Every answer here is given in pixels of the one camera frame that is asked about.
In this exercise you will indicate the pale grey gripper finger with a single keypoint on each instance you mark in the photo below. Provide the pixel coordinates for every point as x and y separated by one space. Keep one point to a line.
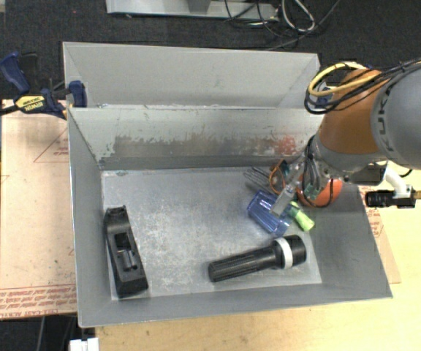
282 202

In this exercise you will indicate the light green cylinder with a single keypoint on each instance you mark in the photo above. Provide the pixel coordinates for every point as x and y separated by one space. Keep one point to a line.
304 222

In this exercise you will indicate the orange ball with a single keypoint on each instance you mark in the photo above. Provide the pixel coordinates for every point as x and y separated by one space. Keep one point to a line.
334 192

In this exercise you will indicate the black flashlight with white band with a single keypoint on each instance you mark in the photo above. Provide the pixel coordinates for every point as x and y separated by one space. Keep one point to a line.
247 263

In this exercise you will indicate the grey metal bin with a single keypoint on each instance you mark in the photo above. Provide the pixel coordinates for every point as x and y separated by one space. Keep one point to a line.
196 210

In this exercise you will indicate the brown cardboard board, red print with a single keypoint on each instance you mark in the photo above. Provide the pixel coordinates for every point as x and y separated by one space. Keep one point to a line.
35 203

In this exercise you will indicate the black cylinder on white bracket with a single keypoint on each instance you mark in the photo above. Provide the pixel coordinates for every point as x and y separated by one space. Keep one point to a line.
382 198

